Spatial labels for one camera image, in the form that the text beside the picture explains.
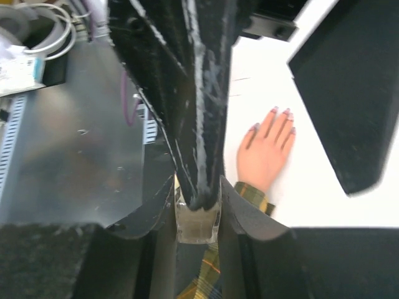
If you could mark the black flat pad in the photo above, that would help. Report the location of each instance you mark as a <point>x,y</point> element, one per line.
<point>55,71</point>

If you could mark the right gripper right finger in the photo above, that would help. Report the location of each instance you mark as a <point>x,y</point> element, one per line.
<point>248,248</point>

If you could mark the mannequin hand with painted nails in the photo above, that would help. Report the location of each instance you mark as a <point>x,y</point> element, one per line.
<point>265,148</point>

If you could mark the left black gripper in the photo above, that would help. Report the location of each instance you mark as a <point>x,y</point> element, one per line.
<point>213,28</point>

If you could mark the white headphones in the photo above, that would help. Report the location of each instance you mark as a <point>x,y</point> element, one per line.
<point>39,30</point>

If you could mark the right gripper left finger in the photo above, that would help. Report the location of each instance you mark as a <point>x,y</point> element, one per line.
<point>152,230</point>

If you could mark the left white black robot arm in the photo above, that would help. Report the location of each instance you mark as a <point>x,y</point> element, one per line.
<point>347,75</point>

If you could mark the beige nail polish bottle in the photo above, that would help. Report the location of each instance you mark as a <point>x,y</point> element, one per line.
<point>196,227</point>

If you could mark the yellow black plaid shirt sleeve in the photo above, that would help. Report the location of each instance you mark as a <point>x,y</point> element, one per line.
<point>207,283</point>

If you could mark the white wet wipes pack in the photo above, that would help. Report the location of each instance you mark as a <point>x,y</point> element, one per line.
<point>20,72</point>

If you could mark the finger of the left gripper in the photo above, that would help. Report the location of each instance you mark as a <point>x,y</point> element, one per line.
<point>158,42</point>

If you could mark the white slotted cable duct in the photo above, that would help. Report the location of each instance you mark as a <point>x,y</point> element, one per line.
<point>72,146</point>

